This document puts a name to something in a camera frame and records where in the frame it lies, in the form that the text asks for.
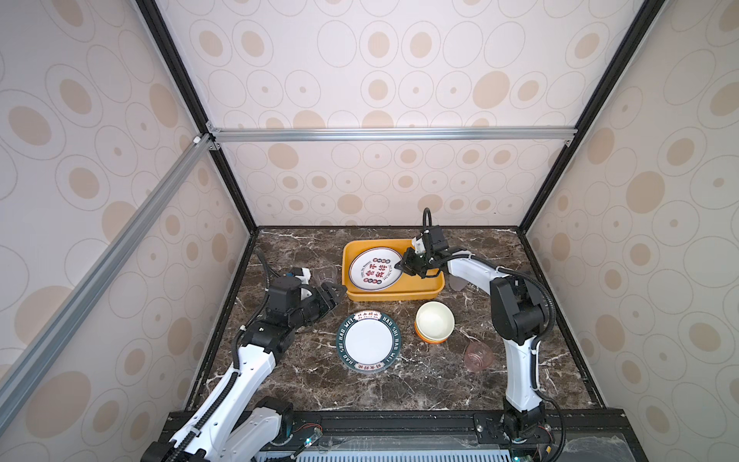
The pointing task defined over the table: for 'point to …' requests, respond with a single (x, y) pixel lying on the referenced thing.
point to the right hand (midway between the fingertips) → (395, 264)
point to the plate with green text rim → (368, 342)
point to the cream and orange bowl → (434, 321)
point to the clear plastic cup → (325, 273)
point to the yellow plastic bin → (406, 286)
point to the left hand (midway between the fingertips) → (349, 291)
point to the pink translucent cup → (477, 357)
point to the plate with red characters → (373, 269)
